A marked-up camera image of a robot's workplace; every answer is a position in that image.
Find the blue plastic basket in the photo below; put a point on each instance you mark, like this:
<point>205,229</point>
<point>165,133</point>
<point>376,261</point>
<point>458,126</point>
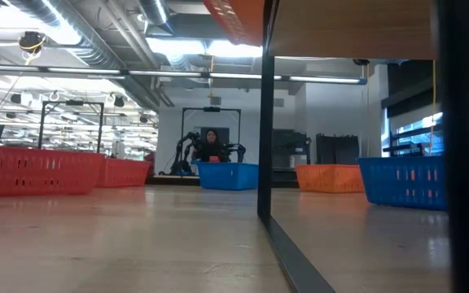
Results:
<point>405,183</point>
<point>226,176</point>

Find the red plastic basket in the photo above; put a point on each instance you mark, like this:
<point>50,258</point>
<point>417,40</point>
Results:
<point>35,171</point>
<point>124,173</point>

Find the black background robot arm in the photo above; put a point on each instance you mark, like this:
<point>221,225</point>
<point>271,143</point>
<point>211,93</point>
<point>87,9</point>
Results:
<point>176,164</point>
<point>238,149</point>

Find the person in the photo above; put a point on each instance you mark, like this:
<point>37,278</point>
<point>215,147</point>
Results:
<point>212,148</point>

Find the hanging grey box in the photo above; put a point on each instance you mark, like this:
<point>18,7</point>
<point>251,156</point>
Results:
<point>215,100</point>

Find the black equipment rack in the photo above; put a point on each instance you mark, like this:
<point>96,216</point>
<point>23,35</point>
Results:
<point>291,142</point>

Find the red background object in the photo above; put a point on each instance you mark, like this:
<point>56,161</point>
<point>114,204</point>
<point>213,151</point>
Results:
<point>150,156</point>

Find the black ceiling spot lamp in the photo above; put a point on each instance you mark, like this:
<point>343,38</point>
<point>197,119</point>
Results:
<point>119,101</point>
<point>16,98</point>
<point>143,119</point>

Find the long ceiling light bar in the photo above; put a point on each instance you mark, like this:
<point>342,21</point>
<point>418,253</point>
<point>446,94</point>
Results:
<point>165,73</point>

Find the black slatted crate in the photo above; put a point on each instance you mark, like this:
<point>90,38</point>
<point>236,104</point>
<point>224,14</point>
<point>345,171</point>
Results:
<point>336,150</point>

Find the bright ceiling light panel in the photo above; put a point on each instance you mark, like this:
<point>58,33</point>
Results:
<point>177,46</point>

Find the window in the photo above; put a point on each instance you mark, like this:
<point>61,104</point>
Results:
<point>417,138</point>

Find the round black ceiling device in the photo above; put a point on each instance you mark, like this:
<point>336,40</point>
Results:
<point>31,40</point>

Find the black background camera gantry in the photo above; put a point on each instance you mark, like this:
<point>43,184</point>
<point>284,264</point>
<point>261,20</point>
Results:
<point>71,103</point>
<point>212,109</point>

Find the grey wall vent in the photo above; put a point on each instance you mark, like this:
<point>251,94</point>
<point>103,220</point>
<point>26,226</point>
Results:
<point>279,102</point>

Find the black aluminium table frame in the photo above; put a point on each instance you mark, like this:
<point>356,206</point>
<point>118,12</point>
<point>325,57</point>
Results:
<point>169,181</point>

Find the grey rectangular ceiling duct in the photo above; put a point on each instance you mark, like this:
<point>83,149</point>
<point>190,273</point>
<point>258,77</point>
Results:
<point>185,24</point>

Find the black dome ceiling camera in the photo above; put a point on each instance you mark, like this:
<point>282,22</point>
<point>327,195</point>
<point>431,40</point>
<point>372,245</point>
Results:
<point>360,62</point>

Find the small silver ventilation duct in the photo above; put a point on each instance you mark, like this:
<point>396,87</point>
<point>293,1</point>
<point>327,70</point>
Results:
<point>155,10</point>

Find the large silver ventilation duct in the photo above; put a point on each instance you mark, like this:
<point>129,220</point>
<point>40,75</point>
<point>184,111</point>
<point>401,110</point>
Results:
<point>96,57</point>

